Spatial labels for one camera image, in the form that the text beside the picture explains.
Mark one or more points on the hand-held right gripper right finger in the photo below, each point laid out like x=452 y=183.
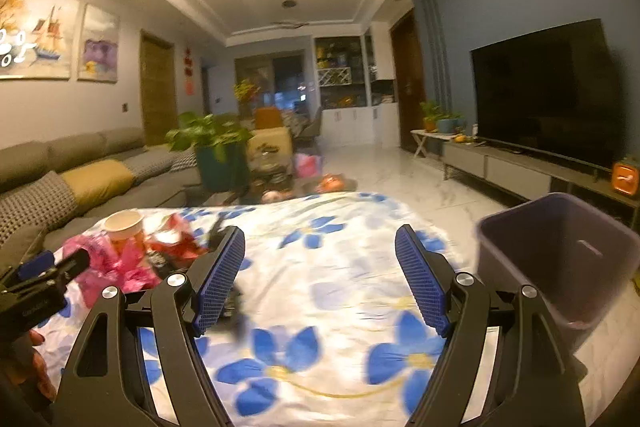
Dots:
x=420 y=282

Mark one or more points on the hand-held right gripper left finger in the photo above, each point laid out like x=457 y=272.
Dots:
x=220 y=282

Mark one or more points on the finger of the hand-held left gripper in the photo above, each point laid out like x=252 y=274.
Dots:
x=70 y=264
x=35 y=264

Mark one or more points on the pink plastic bag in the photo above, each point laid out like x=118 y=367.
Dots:
x=115 y=272

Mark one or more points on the red snack bag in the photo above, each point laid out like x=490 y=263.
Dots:
x=172 y=239

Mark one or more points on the white orange paper cup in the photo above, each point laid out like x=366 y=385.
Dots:
x=124 y=229

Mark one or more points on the grey plastic bin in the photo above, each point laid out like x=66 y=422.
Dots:
x=550 y=267

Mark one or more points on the person's left hand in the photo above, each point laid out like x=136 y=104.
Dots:
x=40 y=367

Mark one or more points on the long yellow houndstooth cushion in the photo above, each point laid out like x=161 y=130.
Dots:
x=95 y=179

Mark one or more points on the blue floral blanket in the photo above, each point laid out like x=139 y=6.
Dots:
x=325 y=267

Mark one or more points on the pink toy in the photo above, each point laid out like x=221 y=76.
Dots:
x=272 y=197

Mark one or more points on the dark coffee table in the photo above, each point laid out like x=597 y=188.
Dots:
x=280 y=184

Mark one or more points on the grey sofa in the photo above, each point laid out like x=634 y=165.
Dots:
x=65 y=147

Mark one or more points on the potted plant in teal pot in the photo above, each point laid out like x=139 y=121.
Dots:
x=220 y=162

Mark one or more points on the orange toy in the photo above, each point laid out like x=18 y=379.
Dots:
x=332 y=183

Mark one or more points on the grey television cabinet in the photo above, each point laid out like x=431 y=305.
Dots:
x=510 y=172

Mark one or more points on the pink gift bag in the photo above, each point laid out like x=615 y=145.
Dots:
x=308 y=166

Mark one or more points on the small white folding table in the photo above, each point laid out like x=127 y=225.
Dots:
x=430 y=136

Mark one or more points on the small potted plants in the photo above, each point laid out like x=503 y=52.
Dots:
x=440 y=119

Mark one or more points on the orange chair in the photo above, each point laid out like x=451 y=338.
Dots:
x=270 y=119

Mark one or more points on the white display cabinet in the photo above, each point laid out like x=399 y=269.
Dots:
x=345 y=122

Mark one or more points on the grey chair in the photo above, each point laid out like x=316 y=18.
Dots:
x=312 y=124

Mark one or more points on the yellow flowers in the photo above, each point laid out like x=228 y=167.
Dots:
x=246 y=92

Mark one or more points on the light wooden door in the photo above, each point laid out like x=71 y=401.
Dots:
x=157 y=92

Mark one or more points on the glass balcony door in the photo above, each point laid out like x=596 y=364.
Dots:
x=265 y=82

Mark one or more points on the dark wooden door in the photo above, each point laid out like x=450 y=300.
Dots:
x=407 y=77

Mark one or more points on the purple painting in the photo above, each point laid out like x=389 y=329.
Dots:
x=98 y=42

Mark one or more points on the black television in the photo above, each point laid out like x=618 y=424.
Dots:
x=545 y=92

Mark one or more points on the orange desk clock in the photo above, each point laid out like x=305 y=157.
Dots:
x=626 y=177

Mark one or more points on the sailboat painting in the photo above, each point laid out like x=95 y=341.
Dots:
x=35 y=32

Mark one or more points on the red wall decorations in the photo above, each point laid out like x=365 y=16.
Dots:
x=189 y=72

